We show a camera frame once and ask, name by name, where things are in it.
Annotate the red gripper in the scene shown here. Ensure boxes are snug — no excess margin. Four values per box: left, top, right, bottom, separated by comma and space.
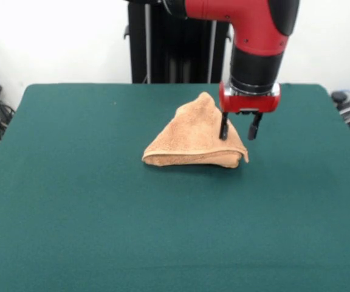
218, 82, 282, 141

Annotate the tan terry towel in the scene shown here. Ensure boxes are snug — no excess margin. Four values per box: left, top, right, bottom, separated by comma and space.
140, 92, 250, 169

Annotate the dark green table cloth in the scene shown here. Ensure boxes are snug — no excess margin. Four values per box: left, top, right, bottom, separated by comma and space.
0, 83, 350, 292

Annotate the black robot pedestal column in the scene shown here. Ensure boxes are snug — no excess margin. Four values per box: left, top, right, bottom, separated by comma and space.
122, 0, 233, 85

